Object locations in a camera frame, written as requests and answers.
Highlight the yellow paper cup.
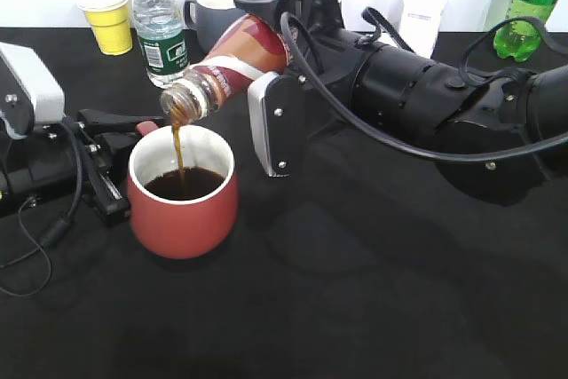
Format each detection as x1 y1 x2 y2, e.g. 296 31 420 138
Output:
77 0 133 56

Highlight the brown Nescafe coffee bottle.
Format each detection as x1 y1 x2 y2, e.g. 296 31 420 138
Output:
160 14 292 127

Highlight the grey ceramic mug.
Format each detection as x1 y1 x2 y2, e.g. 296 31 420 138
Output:
183 0 245 53

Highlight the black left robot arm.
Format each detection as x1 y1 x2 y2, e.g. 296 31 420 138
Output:
1 109 165 226

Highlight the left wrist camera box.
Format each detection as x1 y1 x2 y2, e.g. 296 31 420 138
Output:
1 43 65 140

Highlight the red ceramic mug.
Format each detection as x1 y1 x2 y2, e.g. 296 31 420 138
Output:
127 120 238 259

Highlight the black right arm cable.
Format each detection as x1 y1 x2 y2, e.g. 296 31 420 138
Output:
279 5 568 163

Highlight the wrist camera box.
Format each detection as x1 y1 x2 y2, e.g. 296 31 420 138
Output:
1 43 65 140
247 72 306 178

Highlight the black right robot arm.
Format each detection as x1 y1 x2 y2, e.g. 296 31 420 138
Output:
234 0 567 205

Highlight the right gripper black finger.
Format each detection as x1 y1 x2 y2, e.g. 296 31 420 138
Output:
233 0 303 34

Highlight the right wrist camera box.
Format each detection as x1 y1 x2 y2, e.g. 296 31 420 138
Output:
247 72 306 178

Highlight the clear water bottle green label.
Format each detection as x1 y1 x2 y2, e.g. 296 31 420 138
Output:
131 0 189 89

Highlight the white milk carton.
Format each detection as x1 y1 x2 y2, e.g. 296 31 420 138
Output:
399 0 447 58

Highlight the green sprite bottle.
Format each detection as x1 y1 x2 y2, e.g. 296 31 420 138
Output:
493 0 558 62

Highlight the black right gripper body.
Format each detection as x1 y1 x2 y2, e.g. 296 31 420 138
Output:
279 0 386 139

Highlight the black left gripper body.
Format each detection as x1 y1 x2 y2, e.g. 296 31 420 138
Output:
40 116 130 226

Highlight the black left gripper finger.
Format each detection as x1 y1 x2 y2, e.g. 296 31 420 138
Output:
95 131 141 188
76 109 165 134

